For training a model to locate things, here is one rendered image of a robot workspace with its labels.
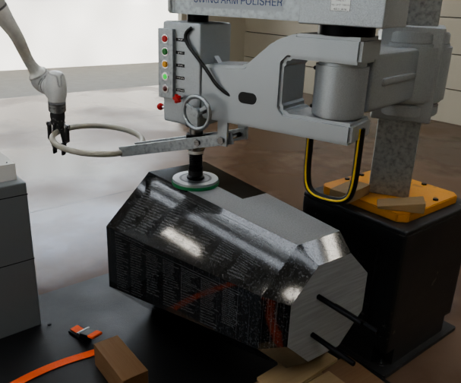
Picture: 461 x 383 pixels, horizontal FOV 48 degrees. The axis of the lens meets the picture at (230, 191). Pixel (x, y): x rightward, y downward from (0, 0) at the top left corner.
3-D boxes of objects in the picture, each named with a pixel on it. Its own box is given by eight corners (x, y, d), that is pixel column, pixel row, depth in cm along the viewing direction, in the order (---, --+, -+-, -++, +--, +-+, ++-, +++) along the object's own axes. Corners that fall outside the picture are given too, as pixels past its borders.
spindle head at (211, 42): (258, 131, 226) (264, 24, 210) (230, 140, 209) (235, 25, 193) (194, 118, 245) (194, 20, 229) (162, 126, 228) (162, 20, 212)
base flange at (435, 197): (377, 175, 289) (377, 166, 288) (459, 201, 254) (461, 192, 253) (318, 191, 260) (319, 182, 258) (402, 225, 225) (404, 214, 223)
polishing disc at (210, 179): (177, 171, 251) (177, 169, 250) (220, 174, 249) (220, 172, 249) (168, 186, 231) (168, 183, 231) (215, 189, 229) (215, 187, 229)
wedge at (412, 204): (421, 206, 236) (423, 196, 234) (424, 214, 227) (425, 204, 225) (377, 200, 240) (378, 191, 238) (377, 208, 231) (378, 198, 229)
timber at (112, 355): (94, 365, 240) (93, 343, 236) (118, 355, 247) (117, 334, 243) (124, 403, 218) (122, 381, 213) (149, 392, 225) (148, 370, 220)
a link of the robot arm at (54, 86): (71, 102, 268) (60, 96, 277) (70, 72, 261) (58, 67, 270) (51, 104, 261) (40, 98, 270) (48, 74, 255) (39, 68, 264)
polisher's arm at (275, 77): (365, 163, 201) (383, 31, 184) (342, 177, 183) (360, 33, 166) (213, 131, 239) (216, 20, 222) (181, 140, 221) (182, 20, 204)
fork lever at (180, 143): (252, 137, 227) (251, 125, 226) (228, 146, 212) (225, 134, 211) (143, 150, 268) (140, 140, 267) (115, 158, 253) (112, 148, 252)
